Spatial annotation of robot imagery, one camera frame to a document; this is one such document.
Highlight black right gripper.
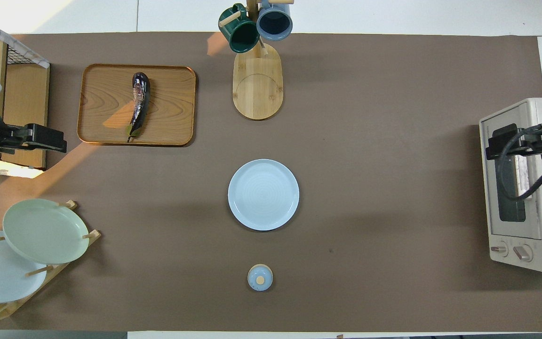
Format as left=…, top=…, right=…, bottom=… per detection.
left=485, top=123, right=542, bottom=161

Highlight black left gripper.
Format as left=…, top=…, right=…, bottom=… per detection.
left=0, top=123, right=67, bottom=154

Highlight dark purple eggplant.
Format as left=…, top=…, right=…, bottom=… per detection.
left=127, top=72, right=151, bottom=143

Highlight light blue round plate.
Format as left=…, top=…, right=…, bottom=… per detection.
left=227, top=159, right=300, bottom=232

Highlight wooden stepped shelf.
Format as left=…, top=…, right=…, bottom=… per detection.
left=0, top=35, right=50, bottom=170

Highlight white patterned cloth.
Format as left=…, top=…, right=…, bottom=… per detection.
left=0, top=12, right=49, bottom=69

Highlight pale green plate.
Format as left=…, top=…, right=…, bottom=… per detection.
left=2, top=198, right=90, bottom=265

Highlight wooden plate rack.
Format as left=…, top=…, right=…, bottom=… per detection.
left=0, top=200, right=102, bottom=323

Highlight wooden serving tray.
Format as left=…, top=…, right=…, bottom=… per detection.
left=77, top=64, right=197, bottom=147

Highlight brown table mat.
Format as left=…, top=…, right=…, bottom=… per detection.
left=0, top=32, right=542, bottom=332

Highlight wooden mug tree stand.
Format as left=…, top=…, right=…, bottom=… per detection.
left=218, top=0, right=295, bottom=121

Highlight dark green mug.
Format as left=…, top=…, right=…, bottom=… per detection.
left=218, top=4, right=261, bottom=54

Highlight blue mug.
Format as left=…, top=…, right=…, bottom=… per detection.
left=256, top=0, right=294, bottom=41

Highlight small blue bell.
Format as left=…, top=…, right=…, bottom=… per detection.
left=247, top=264, right=274, bottom=292

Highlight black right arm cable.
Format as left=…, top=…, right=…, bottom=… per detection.
left=496, top=125, right=542, bottom=202

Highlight black wire basket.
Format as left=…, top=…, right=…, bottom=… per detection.
left=0, top=21, right=34, bottom=65

